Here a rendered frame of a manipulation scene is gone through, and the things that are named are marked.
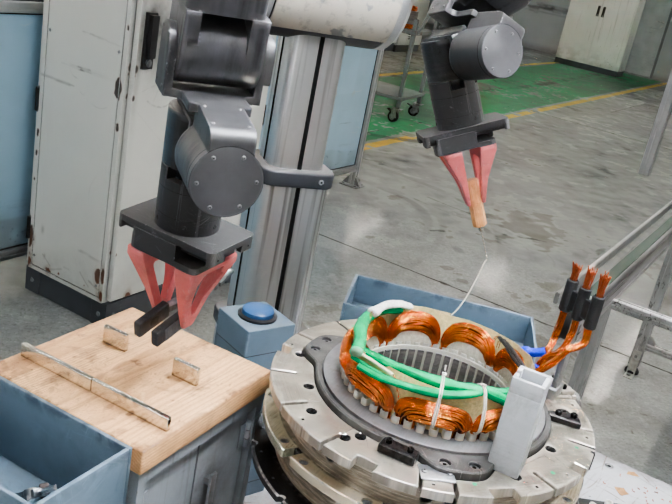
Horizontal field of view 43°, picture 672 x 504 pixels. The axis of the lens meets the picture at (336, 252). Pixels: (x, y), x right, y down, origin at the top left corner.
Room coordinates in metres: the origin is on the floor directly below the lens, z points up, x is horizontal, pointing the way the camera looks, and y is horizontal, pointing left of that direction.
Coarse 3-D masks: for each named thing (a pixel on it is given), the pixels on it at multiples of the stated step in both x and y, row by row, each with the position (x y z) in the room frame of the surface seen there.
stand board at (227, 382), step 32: (128, 320) 0.82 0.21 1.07; (64, 352) 0.73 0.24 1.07; (96, 352) 0.74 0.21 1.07; (128, 352) 0.76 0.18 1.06; (160, 352) 0.77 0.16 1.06; (192, 352) 0.78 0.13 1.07; (224, 352) 0.80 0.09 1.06; (32, 384) 0.67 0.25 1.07; (64, 384) 0.68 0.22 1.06; (128, 384) 0.70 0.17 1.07; (160, 384) 0.71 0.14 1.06; (224, 384) 0.73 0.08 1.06; (256, 384) 0.75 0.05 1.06; (96, 416) 0.64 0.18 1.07; (128, 416) 0.65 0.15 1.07; (192, 416) 0.67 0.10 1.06; (224, 416) 0.71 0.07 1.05; (160, 448) 0.62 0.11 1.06
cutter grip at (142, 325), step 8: (160, 304) 0.70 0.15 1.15; (168, 304) 0.70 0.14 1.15; (152, 312) 0.69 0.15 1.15; (160, 312) 0.70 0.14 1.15; (168, 312) 0.71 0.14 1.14; (136, 320) 0.68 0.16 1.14; (144, 320) 0.68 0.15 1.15; (152, 320) 0.69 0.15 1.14; (160, 320) 0.70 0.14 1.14; (136, 328) 0.67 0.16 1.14; (144, 328) 0.68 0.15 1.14
